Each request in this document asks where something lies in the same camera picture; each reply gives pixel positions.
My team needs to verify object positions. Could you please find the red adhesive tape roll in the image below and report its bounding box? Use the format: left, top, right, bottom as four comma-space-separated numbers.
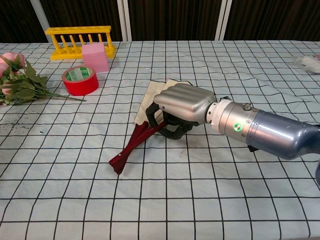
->
61, 65, 100, 97

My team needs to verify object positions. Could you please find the crumpled clear plastic bag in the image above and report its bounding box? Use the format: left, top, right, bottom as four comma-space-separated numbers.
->
293, 53, 320, 75

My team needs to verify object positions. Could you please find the artificial pink rose bouquet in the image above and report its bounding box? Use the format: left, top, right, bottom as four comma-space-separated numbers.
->
0, 51, 87, 107

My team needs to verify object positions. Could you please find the slanted white frame post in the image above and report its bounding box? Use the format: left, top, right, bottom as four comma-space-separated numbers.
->
31, 0, 50, 44

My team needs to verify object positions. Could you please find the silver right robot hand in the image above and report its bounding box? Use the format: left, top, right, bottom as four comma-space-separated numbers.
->
145, 83, 217, 140

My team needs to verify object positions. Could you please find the ink painted paper folding fan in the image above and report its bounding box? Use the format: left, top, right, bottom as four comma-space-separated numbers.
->
108, 78, 191, 176

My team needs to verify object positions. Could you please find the black grid checkered tablecloth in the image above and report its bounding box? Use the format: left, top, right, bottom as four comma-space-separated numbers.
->
0, 39, 320, 240

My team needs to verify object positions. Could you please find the yellow plastic test tube rack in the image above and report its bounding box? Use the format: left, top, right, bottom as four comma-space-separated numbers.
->
44, 25, 117, 61

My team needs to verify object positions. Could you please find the pink foam block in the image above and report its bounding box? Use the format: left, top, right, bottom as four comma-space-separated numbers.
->
81, 42, 110, 74

